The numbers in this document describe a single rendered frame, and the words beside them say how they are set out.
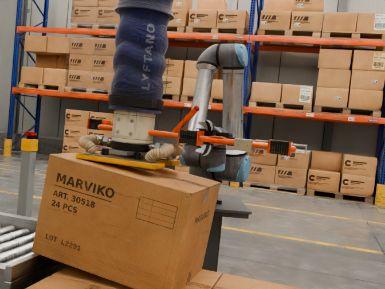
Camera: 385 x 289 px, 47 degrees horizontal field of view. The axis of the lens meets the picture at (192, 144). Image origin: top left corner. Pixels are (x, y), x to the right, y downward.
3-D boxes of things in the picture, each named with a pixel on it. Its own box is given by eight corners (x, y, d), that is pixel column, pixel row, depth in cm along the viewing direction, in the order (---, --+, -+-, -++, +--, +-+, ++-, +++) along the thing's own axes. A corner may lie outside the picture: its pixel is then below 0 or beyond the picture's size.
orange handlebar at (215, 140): (72, 128, 186) (73, 119, 186) (106, 129, 215) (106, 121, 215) (295, 154, 160) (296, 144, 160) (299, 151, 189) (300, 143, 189)
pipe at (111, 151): (78, 149, 175) (80, 135, 174) (108, 147, 199) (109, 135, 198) (158, 160, 165) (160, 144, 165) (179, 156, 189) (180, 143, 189)
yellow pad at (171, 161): (98, 156, 191) (99, 144, 191) (109, 155, 201) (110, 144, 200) (172, 166, 182) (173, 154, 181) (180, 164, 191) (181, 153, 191)
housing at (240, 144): (232, 149, 166) (234, 137, 166) (236, 149, 173) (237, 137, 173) (251, 152, 164) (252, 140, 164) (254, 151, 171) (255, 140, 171)
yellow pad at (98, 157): (75, 158, 173) (76, 145, 173) (88, 157, 183) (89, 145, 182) (155, 170, 163) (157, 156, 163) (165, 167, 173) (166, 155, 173)
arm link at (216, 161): (205, 170, 225) (207, 145, 225) (227, 172, 221) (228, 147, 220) (199, 171, 217) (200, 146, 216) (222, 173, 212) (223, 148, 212)
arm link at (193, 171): (194, 176, 261) (195, 146, 259) (222, 179, 255) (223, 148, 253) (184, 179, 247) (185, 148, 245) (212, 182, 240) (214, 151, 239)
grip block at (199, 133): (176, 143, 171) (177, 128, 171) (184, 143, 180) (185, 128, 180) (196, 145, 169) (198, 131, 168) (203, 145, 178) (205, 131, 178)
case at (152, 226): (31, 252, 174) (48, 153, 171) (85, 231, 212) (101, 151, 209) (169, 301, 156) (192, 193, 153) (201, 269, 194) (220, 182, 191)
